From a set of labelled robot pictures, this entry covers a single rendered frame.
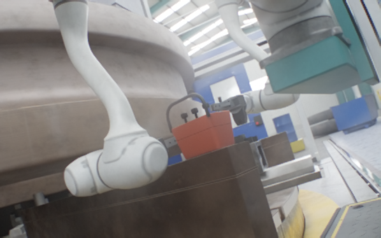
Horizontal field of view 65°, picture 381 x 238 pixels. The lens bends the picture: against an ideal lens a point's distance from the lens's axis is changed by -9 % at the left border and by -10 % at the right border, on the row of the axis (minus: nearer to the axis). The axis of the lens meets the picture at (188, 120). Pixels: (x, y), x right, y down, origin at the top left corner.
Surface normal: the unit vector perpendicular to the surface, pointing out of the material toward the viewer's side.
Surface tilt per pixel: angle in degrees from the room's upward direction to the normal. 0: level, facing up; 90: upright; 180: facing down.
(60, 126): 90
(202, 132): 97
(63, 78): 90
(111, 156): 80
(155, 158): 104
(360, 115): 90
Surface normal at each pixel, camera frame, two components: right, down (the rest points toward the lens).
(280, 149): 0.04, -0.14
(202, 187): -0.65, 0.11
